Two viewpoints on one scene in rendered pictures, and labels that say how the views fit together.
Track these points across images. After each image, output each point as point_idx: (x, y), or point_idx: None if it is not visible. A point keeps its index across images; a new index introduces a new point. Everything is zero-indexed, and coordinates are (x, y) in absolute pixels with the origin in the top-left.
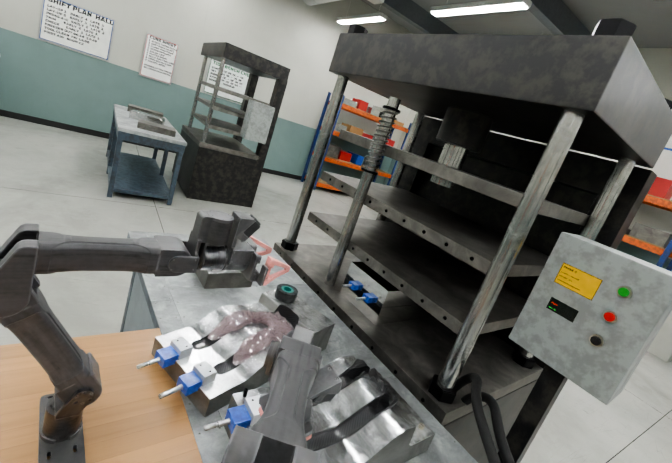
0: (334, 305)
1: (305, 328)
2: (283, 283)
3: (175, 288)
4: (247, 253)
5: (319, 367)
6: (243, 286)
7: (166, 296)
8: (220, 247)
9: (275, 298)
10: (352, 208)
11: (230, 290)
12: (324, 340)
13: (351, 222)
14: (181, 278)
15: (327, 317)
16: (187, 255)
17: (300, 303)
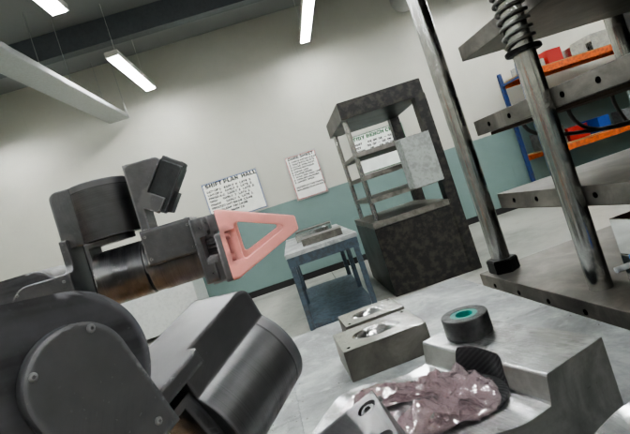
0: (629, 319)
1: (217, 295)
2: (455, 308)
3: (307, 397)
4: (176, 228)
5: (26, 369)
6: (419, 353)
7: (292, 414)
8: (130, 244)
9: (448, 341)
10: (539, 128)
11: (397, 368)
12: (601, 388)
13: (555, 152)
14: (320, 380)
15: (611, 344)
16: (45, 278)
17: (505, 330)
